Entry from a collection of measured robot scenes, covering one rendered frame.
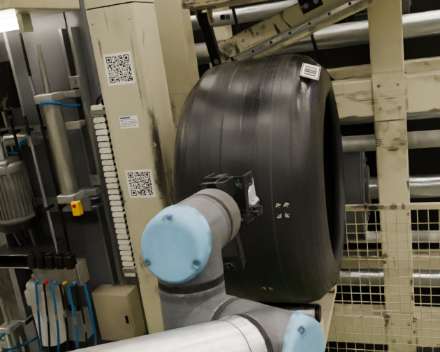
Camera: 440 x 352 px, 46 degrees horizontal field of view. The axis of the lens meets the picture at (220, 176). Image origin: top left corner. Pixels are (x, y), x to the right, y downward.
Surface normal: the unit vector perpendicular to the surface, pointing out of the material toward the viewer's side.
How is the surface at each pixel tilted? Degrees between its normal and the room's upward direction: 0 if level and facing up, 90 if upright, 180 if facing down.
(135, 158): 90
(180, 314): 83
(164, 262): 78
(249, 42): 90
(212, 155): 62
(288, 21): 90
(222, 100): 40
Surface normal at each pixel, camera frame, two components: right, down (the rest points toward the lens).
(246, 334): 0.51, -0.74
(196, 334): 0.26, -0.95
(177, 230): -0.32, 0.11
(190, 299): 0.04, 0.13
